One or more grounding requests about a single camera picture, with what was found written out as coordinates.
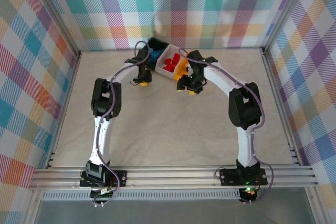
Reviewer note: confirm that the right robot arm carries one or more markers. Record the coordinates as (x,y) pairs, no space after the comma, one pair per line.
(245,106)

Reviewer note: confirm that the yellow plastic bin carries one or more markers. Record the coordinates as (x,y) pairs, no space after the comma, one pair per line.
(181,73)

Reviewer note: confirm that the white plastic bin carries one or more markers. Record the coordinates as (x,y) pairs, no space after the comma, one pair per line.
(160,64)

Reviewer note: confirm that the aluminium frame post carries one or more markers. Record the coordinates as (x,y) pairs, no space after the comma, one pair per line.
(58,14)
(284,11)

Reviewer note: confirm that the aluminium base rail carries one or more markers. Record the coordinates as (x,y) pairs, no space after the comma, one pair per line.
(170,176)

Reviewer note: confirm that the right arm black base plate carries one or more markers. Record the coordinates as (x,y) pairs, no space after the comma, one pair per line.
(228,176)

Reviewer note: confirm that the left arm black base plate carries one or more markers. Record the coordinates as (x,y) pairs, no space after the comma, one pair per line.
(120,178)

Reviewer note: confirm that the black plastic bin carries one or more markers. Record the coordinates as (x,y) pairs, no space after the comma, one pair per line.
(158,43)

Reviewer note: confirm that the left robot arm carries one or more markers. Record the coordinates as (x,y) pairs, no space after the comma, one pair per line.
(106,98)

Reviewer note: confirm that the aluminium side rail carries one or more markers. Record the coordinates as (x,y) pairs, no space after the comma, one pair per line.
(64,108)
(271,77)

